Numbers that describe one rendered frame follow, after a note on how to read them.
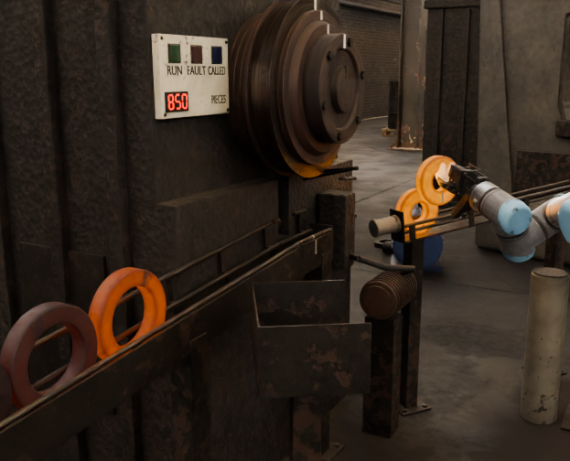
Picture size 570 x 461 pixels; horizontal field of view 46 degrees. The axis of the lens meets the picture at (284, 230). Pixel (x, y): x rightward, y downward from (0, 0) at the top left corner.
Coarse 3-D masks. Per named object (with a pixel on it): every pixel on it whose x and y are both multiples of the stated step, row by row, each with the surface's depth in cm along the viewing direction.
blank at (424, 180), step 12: (432, 156) 211; (444, 156) 210; (420, 168) 209; (432, 168) 209; (420, 180) 208; (432, 180) 210; (420, 192) 210; (432, 192) 211; (444, 192) 213; (432, 204) 212
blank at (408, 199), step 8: (408, 192) 221; (416, 192) 220; (400, 200) 221; (408, 200) 220; (416, 200) 221; (400, 208) 219; (408, 208) 220; (424, 208) 225; (432, 208) 224; (408, 216) 221; (424, 216) 225; (432, 216) 225; (424, 224) 224; (416, 232) 224; (424, 232) 225
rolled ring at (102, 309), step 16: (128, 272) 126; (144, 272) 129; (112, 288) 122; (128, 288) 126; (144, 288) 131; (160, 288) 134; (96, 304) 121; (112, 304) 122; (160, 304) 134; (96, 320) 120; (112, 320) 123; (144, 320) 135; (160, 320) 135; (112, 336) 123; (112, 352) 124
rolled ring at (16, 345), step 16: (48, 304) 112; (64, 304) 113; (32, 320) 108; (48, 320) 110; (64, 320) 113; (80, 320) 116; (16, 336) 106; (32, 336) 108; (80, 336) 118; (96, 336) 120; (16, 352) 105; (80, 352) 119; (96, 352) 121; (16, 368) 106; (80, 368) 118; (16, 384) 106; (16, 400) 107; (32, 400) 109
